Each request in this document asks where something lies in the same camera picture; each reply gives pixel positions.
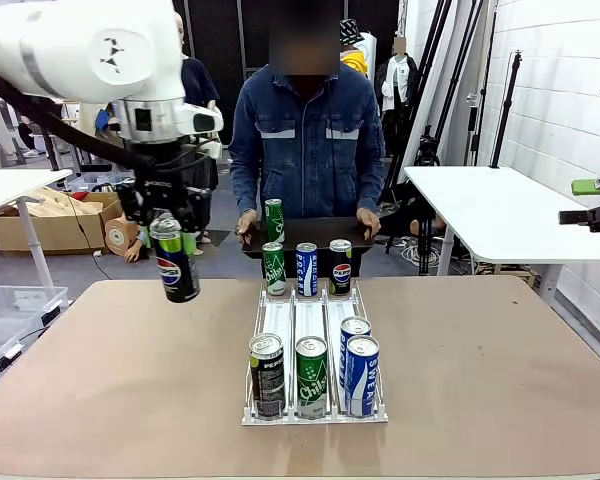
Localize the person's right forearm denim sleeve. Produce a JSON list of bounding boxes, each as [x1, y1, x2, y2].
[[229, 149, 264, 214]]

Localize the person's left forearm denim sleeve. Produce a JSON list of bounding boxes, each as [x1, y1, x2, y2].
[[352, 149, 387, 211]]

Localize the black camera tripod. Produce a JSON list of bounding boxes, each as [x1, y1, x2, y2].
[[412, 124, 441, 167]]

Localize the mannequin bucket hat yellow hoodie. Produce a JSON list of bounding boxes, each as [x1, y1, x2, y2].
[[338, 18, 379, 101]]

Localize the clear plastic storage bin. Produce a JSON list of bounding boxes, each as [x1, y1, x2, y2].
[[0, 317, 37, 392], [0, 285, 70, 331]]

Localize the black Pepsi can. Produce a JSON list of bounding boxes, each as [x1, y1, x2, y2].
[[248, 333, 286, 420], [148, 213, 201, 304], [328, 239, 353, 296]]

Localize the thin black floor cable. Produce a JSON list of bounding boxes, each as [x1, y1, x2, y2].
[[67, 192, 114, 281]]

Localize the brown cardboard box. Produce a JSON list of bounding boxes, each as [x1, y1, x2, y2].
[[0, 185, 127, 254]]

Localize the black mannequin base plate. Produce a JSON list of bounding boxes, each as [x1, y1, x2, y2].
[[199, 229, 231, 247]]

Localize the black light stand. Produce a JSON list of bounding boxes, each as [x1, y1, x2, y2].
[[40, 127, 62, 172]]

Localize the white coiled floor cable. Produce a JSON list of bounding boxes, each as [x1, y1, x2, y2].
[[399, 238, 447, 272]]

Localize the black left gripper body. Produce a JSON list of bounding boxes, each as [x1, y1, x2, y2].
[[133, 177, 189, 220]]

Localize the large white table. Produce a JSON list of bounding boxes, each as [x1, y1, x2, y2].
[[403, 165, 600, 306]]

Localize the mannequin black hat blue shirt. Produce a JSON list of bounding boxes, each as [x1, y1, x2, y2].
[[77, 102, 131, 169]]

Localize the person's left hand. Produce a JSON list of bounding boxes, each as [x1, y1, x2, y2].
[[355, 207, 382, 236]]

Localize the lying mannequin blue clothes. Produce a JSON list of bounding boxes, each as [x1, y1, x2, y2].
[[104, 212, 154, 264]]

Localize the black pole on table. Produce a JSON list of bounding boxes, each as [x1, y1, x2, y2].
[[488, 49, 524, 169]]

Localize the person in denim jacket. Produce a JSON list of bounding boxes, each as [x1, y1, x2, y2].
[[228, 0, 387, 279]]

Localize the seated person black shirt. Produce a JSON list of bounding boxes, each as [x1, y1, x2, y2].
[[17, 115, 47, 159]]

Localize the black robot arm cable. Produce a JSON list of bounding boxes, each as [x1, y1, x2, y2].
[[0, 64, 211, 174]]

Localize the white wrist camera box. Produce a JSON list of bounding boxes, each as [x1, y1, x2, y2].
[[177, 102, 225, 139]]

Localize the white can dispenser rack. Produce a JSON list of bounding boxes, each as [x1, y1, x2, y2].
[[241, 279, 389, 426]]

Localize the mannequin white jacket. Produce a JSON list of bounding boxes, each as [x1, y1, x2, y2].
[[374, 35, 420, 157]]

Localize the small white desk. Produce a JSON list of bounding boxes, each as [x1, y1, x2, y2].
[[0, 168, 75, 302]]

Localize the person's right hand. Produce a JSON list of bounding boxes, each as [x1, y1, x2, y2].
[[237, 209, 259, 236]]

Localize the green Chilsung cider can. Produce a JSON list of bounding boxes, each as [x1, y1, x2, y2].
[[261, 241, 287, 296], [264, 198, 286, 246], [294, 336, 329, 420]]

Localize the blue Pocari Sweat can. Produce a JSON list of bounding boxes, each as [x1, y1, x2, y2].
[[295, 242, 319, 298], [339, 316, 372, 391], [345, 335, 381, 419]]

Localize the leaning black stand poles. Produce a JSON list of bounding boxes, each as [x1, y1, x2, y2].
[[382, 0, 499, 194]]

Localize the black serving tray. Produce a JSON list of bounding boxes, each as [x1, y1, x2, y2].
[[240, 216, 375, 260]]

